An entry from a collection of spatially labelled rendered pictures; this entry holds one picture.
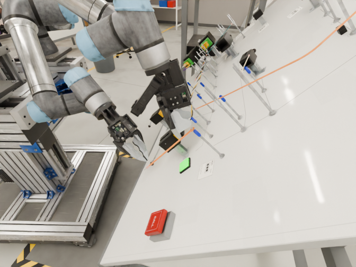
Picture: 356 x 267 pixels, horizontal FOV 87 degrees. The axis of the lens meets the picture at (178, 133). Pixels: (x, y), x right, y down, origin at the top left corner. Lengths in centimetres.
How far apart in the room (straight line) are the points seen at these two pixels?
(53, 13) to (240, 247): 92
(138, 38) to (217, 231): 41
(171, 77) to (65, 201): 142
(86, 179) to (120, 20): 147
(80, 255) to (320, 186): 160
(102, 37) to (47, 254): 160
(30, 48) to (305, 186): 85
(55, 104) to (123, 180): 131
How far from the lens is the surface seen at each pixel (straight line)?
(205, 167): 47
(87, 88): 64
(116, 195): 185
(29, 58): 83
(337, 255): 66
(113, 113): 61
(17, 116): 95
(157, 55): 45
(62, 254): 178
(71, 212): 165
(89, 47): 51
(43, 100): 75
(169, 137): 54
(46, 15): 94
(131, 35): 46
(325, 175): 32
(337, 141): 35
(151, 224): 46
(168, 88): 49
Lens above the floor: 151
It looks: 41 degrees down
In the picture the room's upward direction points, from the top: straight up
